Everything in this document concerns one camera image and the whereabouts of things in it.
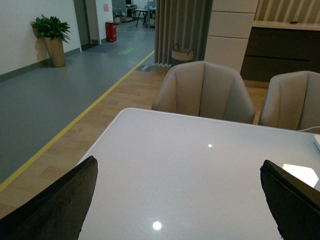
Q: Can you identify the tan plant pot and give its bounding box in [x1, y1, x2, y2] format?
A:
[44, 37, 66, 68]

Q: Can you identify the white lamp cable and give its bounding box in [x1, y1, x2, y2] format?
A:
[297, 126, 320, 133]

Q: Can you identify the white pillar cabinet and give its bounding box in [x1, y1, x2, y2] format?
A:
[204, 0, 259, 72]

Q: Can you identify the beige chair left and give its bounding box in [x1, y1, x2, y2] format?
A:
[151, 61, 256, 124]

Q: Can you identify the beige chair right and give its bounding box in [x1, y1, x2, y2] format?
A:
[258, 70, 320, 134]

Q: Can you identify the red bin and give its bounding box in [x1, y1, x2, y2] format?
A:
[105, 21, 117, 42]

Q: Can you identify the green potted plant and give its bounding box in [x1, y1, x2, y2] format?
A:
[30, 14, 70, 43]

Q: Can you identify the woven basket with handles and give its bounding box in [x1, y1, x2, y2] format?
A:
[171, 43, 195, 66]

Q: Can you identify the beige chair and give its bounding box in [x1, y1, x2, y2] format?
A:
[151, 61, 256, 124]
[258, 70, 320, 134]

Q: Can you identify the gray curtain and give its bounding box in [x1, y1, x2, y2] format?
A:
[154, 0, 213, 65]

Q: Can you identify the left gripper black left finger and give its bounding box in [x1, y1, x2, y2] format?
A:
[0, 156, 98, 240]

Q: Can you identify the dark cabinet with counter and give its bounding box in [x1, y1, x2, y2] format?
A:
[240, 21, 320, 82]

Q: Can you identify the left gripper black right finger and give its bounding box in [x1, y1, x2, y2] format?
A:
[260, 159, 320, 240]

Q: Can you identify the background work table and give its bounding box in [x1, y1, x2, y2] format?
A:
[133, 8, 156, 28]

